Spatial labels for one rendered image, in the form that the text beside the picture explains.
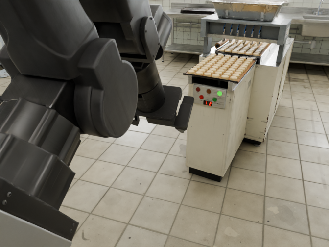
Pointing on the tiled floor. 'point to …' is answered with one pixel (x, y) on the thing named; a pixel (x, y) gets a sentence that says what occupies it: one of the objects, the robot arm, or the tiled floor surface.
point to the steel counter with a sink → (304, 30)
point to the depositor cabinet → (264, 92)
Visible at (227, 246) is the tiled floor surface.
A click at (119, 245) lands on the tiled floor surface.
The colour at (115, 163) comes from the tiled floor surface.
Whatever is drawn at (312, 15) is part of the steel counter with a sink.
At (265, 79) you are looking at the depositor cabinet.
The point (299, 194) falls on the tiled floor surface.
